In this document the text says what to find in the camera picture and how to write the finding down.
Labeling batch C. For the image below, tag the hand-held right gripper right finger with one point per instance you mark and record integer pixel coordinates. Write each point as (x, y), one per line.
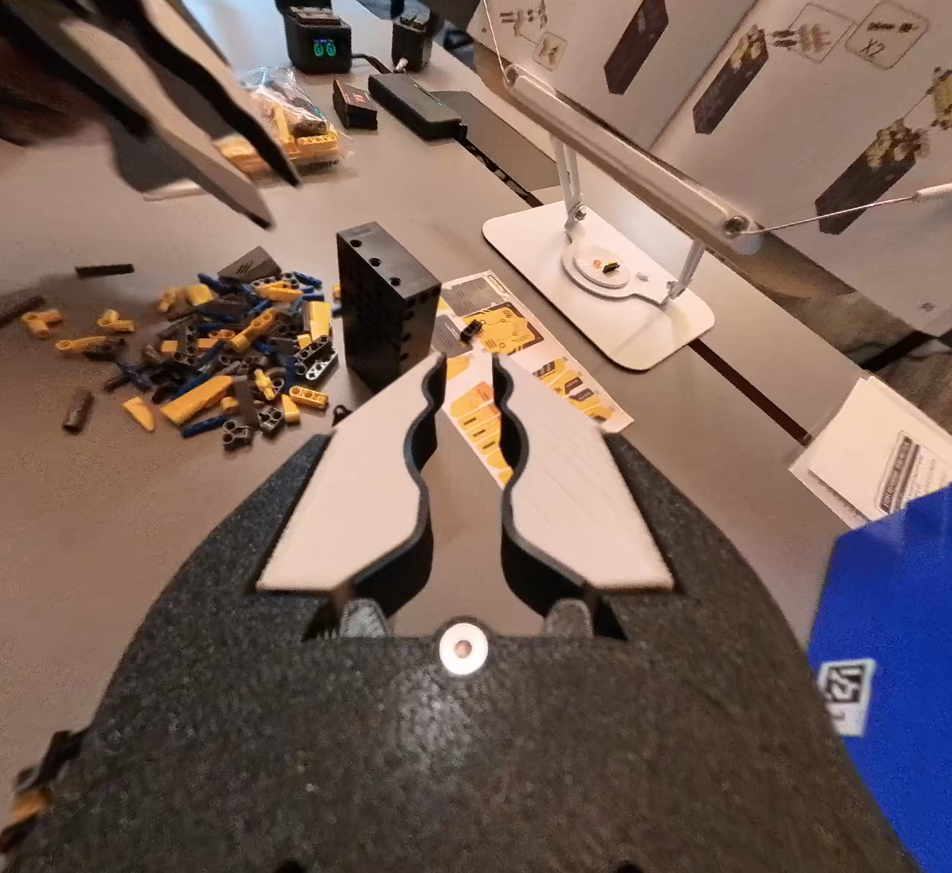
(580, 508)

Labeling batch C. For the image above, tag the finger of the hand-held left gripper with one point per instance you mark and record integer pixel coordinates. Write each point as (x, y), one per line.
(193, 47)
(149, 114)

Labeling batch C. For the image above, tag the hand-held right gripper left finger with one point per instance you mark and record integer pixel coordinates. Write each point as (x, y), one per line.
(349, 508)

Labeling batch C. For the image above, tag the black charging case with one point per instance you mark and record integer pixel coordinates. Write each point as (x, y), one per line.
(312, 25)

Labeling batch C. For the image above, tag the clear bag of yellow beams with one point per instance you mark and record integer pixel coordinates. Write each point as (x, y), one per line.
(305, 129)

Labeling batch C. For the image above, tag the yellow sticker sheet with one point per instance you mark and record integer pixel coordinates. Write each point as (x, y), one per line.
(550, 367)

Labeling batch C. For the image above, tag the black axle rod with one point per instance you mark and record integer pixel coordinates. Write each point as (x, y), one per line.
(104, 270)

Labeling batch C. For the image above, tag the black device with red mark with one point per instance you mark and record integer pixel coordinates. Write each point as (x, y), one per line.
(355, 105)

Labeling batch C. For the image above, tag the pile of yellow blue pieces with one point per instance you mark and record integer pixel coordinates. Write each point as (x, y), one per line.
(223, 352)

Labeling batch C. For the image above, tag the black perforated block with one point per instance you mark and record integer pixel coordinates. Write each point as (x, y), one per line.
(387, 307)

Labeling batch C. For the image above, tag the white book stand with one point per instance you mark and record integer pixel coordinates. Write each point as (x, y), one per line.
(617, 307)

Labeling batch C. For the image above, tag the small black connector piece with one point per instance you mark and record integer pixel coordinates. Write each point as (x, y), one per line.
(470, 331)

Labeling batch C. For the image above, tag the black power adapter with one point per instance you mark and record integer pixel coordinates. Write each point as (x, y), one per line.
(413, 43)

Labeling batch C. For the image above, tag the black power strip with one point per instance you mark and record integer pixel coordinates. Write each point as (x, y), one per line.
(416, 106)

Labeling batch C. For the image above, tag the dark brown connector piece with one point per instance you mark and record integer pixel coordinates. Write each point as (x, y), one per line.
(78, 409)

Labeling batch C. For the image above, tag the white paper sheet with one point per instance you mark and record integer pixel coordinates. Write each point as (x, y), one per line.
(877, 456)

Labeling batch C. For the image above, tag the blue plastic bin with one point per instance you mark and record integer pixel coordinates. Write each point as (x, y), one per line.
(892, 627)

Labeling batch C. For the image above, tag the instruction booklet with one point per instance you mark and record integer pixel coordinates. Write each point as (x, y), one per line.
(744, 32)

